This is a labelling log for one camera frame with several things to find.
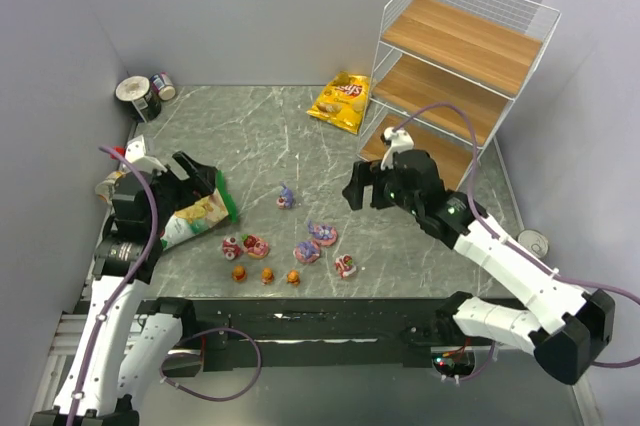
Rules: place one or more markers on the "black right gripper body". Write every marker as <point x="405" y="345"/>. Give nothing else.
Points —
<point x="373" y="188"/>

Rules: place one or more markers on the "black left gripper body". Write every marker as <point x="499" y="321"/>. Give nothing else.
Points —
<point x="176" y="184"/>

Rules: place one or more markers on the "pink bear cream hat toy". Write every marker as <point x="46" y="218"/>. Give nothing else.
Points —
<point x="231" y="248"/>

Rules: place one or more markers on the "pink bear strawberry donut toy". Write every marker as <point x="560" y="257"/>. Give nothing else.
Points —
<point x="255" y="246"/>

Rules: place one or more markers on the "pink bear cake toy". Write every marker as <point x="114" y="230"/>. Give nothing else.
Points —
<point x="345" y="266"/>

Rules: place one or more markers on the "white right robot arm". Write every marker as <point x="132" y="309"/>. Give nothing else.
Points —
<point x="563" y="326"/>

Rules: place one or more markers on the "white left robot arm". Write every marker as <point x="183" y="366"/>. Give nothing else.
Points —
<point x="107" y="379"/>

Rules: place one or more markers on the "green cassava chips bag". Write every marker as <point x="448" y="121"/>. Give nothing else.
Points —
<point x="204" y="215"/>

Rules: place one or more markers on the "yellow Lays chips bag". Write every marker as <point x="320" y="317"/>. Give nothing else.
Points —
<point x="343" y="102"/>

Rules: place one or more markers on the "purple bunny on pink donut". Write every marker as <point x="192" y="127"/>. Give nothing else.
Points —
<point x="325" y="235"/>

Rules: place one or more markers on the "purple bunny toy standing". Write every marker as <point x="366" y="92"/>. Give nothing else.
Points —
<point x="286" y="198"/>

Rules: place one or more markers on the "purple bunny donut toy front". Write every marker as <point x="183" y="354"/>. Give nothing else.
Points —
<point x="307" y="252"/>

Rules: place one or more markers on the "orange bear toy left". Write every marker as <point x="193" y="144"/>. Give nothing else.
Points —
<point x="239" y="273"/>

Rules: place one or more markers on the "orange bear toy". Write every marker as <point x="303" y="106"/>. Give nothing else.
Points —
<point x="293" y="277"/>
<point x="239" y="273"/>
<point x="267" y="276"/>

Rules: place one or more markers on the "blue white tipped can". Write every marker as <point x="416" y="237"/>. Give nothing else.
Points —
<point x="163" y="86"/>

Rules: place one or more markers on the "black labelled can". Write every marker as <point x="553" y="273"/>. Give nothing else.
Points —
<point x="142" y="101"/>

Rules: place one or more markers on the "orange bear toy middle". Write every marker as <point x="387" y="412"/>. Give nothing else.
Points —
<point x="267" y="276"/>

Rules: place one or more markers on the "orange bear toy right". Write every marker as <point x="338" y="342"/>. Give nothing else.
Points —
<point x="293" y="277"/>

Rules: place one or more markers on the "silver top tin can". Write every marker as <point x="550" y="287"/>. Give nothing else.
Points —
<point x="535" y="242"/>

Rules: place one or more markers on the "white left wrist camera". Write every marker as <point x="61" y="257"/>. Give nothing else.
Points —
<point x="139" y="152"/>

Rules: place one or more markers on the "white wire wooden shelf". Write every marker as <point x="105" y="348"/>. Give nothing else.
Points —
<point x="449" y="72"/>

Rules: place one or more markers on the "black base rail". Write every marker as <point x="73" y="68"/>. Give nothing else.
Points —
<point x="297" y="332"/>

